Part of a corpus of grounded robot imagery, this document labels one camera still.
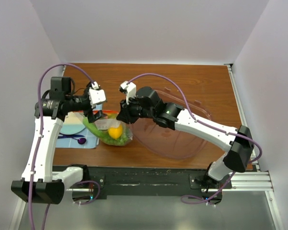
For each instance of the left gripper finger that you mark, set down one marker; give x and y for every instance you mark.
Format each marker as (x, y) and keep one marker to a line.
(92, 117)
(100, 114)

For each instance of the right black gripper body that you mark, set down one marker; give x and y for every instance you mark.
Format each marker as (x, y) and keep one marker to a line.
(135, 108)

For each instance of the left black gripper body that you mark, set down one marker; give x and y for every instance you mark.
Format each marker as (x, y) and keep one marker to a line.
(81, 104)

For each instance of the clear zip top bag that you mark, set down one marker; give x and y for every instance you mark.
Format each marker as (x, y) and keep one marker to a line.
(126, 131)

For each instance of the pink transparent plastic tub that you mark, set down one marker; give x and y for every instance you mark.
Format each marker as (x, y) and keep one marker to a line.
(167, 142)

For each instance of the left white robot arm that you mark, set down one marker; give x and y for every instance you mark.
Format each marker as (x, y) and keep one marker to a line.
(37, 183)

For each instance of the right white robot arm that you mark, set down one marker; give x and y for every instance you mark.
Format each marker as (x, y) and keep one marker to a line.
(235, 142)

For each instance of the dark green fake pepper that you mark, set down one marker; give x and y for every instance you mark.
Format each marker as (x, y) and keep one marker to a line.
(100, 127)

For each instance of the yellow fake lemon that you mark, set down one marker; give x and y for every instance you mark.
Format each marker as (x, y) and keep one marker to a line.
(115, 132)

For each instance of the green fake grapes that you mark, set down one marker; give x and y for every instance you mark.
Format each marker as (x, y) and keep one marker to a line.
(121, 141)

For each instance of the cream floral plate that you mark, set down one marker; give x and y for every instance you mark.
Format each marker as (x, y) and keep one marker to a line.
(73, 123)

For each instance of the blue checked cloth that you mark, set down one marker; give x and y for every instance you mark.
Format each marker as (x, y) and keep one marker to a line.
(92, 141)

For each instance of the purple spoon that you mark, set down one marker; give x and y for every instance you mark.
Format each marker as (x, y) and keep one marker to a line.
(79, 138)

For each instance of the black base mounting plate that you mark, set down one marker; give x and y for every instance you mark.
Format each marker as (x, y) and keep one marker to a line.
(130, 181)

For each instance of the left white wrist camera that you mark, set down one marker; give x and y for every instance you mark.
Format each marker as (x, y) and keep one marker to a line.
(96, 94)

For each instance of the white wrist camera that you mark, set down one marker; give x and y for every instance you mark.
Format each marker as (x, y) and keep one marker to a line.
(129, 89)
(96, 94)

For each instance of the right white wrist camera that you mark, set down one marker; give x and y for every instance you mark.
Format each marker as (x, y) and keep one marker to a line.
(129, 89)

